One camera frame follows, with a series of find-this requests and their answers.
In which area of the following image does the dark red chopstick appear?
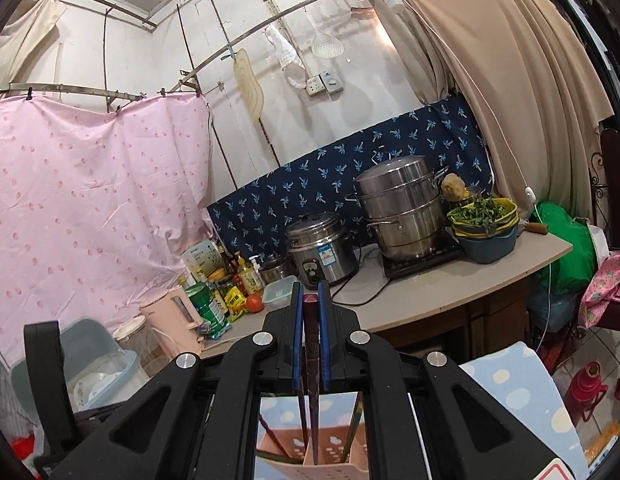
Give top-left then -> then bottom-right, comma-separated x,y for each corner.
304,294 -> 321,465

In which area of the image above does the silver rice cooker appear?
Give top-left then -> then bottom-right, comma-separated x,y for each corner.
285,211 -> 359,289

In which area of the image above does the clear food container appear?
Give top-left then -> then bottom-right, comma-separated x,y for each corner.
262,275 -> 298,311

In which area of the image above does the red tomato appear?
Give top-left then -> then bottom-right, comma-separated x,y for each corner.
245,294 -> 264,313

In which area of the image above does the white dish drainer box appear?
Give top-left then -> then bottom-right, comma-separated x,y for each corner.
24,318 -> 150,413

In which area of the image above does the yellow dish soap bottle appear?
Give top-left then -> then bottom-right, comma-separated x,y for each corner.
235,252 -> 263,296

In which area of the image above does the red-green chopstick in basket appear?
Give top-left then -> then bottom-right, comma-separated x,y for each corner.
340,391 -> 364,463

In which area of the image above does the navy floral backsplash cloth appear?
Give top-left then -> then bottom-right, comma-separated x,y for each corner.
208,93 -> 494,257

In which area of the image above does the green-tipped chopstick in basket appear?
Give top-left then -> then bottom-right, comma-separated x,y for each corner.
258,415 -> 289,460

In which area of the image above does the stainless steel steamer pot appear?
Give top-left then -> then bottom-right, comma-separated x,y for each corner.
346,155 -> 444,261

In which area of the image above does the pink electric kettle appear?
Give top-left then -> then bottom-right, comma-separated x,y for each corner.
140,286 -> 204,359

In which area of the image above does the pink perforated utensil basket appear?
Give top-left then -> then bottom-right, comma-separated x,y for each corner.
256,424 -> 370,479

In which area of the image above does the blue basin with greens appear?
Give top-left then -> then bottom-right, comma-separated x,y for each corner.
447,197 -> 519,264

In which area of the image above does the blue planet-print tablecloth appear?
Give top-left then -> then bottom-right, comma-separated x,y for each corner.
254,342 -> 589,479

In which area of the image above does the hanging wooden cutting board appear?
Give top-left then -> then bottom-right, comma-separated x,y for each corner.
233,49 -> 264,122

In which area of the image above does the pink dotted curtain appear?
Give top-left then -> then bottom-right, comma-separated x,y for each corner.
0,94 -> 211,364

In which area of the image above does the green plastic bag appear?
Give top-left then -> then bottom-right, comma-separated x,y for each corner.
531,200 -> 599,297

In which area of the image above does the red thermos flask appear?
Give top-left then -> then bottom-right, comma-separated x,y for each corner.
564,361 -> 608,426

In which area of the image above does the pink floral cloth bundle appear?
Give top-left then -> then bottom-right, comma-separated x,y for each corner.
578,252 -> 620,328

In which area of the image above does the beige curtain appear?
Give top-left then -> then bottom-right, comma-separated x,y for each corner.
370,0 -> 614,218

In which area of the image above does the wall power socket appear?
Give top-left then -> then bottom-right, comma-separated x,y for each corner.
306,70 -> 344,96

